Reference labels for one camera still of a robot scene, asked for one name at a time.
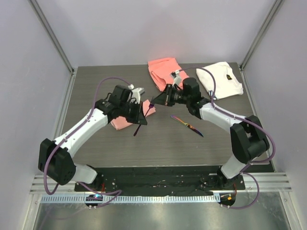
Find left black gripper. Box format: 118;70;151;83
119;100;147;125

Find left aluminium frame post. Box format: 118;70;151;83
28;0;74;74

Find white slotted cable duct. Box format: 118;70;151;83
41;194;220;204

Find pink satin napkin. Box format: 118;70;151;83
110;100;157;131

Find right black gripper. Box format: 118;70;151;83
152;84;190;107

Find aluminium frame post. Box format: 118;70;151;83
239;0;285;70
28;0;74;74

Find right aluminium frame post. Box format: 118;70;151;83
239;0;285;70

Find folded white shirt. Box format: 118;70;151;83
196;62;244;100

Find folded coral cloth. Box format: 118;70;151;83
148;57;181;92

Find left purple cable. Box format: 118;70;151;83
43;76;135;209

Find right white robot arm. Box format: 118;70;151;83
153;71;270;189

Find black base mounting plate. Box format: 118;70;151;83
88;166;245;196

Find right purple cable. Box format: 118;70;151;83
176;67;276;209

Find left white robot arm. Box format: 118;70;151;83
38;85;147;191

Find purple cable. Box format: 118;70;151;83
43;76;135;209
176;67;276;209

